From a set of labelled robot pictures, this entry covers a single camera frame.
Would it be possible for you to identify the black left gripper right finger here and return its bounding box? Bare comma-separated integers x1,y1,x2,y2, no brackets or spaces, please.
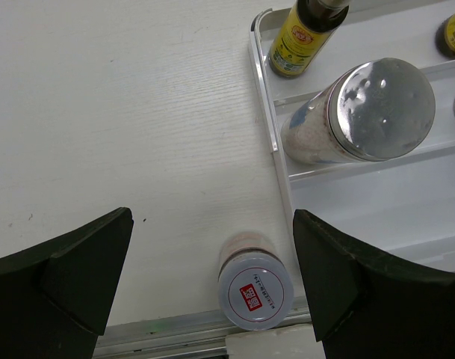
293,209,455,358

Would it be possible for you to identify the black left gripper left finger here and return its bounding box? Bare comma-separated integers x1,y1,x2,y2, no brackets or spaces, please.
0,207,133,358

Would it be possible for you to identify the yellow-label sauce bottle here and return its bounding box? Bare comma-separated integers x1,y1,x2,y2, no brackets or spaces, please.
435,13,455,59
268,0,350,78

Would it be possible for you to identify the white tiered organizer tray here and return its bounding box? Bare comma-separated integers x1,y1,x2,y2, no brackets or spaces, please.
250,1,455,272

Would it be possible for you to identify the short spice jar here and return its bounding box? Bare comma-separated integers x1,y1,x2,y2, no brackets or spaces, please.
217,232,294,331

